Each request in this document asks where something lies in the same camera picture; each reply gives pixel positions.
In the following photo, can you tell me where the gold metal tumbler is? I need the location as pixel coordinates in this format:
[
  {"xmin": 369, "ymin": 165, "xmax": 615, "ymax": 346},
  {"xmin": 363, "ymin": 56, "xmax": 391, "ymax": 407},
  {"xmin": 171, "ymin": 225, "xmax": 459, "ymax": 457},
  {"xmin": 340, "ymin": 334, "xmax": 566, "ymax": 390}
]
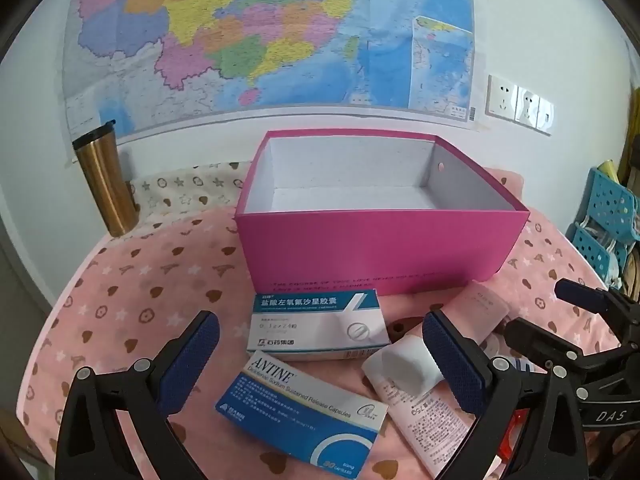
[{"xmin": 72, "ymin": 120, "xmax": 140, "ymax": 237}]

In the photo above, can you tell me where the pale pink tube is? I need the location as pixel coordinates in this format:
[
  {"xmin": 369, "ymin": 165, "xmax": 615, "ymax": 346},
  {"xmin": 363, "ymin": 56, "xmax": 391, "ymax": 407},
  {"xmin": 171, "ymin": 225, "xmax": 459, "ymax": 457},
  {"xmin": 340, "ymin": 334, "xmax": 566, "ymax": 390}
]
[{"xmin": 450, "ymin": 280, "xmax": 511, "ymax": 343}]

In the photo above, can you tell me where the white wall socket panel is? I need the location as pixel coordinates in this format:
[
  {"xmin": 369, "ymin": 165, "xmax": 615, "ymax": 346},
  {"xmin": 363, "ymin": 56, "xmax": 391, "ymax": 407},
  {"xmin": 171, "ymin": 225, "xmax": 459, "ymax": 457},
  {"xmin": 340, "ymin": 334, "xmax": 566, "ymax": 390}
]
[{"xmin": 517, "ymin": 87, "xmax": 556, "ymax": 135}]

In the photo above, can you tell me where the teal and white medicine box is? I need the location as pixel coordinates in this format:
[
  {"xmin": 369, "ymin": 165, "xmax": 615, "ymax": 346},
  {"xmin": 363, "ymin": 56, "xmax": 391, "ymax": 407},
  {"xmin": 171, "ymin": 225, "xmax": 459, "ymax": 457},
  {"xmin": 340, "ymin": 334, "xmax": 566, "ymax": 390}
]
[{"xmin": 246, "ymin": 288, "xmax": 392, "ymax": 362}]

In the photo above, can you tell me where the pink printed blanket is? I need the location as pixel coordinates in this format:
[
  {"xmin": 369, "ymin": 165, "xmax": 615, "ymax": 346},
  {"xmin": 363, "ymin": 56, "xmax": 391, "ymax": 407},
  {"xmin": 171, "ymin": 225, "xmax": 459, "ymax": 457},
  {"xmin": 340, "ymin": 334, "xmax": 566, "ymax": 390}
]
[{"xmin": 15, "ymin": 170, "xmax": 640, "ymax": 480}]

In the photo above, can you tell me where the yellow object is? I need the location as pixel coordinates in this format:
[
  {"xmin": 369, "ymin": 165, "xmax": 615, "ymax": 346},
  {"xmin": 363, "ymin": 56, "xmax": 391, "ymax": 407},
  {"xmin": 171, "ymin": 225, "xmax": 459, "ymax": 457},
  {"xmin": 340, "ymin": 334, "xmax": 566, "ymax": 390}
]
[{"xmin": 597, "ymin": 159, "xmax": 626, "ymax": 183}]

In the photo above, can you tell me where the pink tube with white cap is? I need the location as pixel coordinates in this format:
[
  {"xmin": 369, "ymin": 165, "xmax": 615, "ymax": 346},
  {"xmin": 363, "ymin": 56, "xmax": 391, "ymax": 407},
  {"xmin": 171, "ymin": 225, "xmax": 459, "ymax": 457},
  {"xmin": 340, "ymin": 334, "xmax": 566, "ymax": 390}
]
[{"xmin": 361, "ymin": 332, "xmax": 473, "ymax": 478}]

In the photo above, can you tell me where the colourful wall map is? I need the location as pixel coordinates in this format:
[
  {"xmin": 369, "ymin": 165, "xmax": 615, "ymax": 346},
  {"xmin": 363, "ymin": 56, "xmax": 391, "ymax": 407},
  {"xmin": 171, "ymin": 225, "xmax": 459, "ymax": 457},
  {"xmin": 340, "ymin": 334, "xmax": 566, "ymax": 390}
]
[{"xmin": 59, "ymin": 0, "xmax": 478, "ymax": 166}]

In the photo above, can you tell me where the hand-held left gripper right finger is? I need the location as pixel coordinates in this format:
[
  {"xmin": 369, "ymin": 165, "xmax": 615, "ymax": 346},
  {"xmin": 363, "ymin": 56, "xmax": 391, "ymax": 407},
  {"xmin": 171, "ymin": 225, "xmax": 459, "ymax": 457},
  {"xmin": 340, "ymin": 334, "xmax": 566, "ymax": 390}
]
[{"xmin": 422, "ymin": 310, "xmax": 591, "ymax": 480}]

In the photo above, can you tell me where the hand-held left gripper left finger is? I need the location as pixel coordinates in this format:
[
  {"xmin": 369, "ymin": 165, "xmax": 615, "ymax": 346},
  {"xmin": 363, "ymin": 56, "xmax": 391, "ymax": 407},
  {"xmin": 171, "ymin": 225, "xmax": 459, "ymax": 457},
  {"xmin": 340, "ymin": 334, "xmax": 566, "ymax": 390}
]
[{"xmin": 54, "ymin": 310, "xmax": 221, "ymax": 480}]

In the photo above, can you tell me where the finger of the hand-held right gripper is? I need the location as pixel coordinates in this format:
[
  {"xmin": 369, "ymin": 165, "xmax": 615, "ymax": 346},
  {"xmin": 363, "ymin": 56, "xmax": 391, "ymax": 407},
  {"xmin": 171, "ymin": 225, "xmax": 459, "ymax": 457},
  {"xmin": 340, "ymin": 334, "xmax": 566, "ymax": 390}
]
[
  {"xmin": 555, "ymin": 278, "xmax": 640, "ymax": 331},
  {"xmin": 502, "ymin": 317, "xmax": 608, "ymax": 386}
]

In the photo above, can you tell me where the blue perforated plastic rack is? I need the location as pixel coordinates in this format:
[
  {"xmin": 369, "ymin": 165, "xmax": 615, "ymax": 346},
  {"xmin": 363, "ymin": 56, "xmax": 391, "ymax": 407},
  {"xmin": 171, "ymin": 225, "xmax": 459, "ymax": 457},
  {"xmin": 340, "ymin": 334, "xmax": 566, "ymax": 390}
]
[{"xmin": 570, "ymin": 167, "xmax": 640, "ymax": 286}]

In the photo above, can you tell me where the white wall socket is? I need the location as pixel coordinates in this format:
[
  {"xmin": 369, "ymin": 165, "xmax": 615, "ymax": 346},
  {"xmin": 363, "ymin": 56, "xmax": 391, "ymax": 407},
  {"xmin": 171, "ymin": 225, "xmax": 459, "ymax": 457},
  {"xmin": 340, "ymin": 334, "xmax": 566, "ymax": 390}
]
[{"xmin": 485, "ymin": 74, "xmax": 522, "ymax": 121}]

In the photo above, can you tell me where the blue and white medicine box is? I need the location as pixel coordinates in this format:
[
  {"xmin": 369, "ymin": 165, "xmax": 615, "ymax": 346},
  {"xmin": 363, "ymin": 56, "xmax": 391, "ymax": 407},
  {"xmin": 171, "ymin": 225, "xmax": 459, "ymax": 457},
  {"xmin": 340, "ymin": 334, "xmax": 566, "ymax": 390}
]
[{"xmin": 215, "ymin": 349, "xmax": 390, "ymax": 478}]

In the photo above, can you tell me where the pink cardboard box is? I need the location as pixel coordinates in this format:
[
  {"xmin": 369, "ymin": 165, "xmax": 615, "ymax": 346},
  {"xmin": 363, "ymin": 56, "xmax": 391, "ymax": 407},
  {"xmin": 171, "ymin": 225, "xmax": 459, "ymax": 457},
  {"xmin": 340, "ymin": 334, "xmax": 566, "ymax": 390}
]
[{"xmin": 234, "ymin": 130, "xmax": 531, "ymax": 297}]

